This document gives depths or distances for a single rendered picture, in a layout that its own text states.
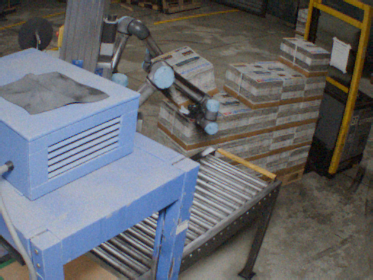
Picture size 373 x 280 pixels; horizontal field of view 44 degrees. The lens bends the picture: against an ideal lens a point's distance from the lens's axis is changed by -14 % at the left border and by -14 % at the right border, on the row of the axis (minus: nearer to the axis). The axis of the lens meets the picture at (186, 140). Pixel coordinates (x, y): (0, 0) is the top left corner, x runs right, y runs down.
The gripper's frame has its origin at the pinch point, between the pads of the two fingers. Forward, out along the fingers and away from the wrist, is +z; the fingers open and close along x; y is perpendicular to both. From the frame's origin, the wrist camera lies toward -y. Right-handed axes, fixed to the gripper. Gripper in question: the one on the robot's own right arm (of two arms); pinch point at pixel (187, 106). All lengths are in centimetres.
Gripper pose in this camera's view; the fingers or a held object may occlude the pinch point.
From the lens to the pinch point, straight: 342.8
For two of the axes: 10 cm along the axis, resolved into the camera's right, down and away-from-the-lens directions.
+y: -1.8, -7.8, -5.9
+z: -4.3, -4.8, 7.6
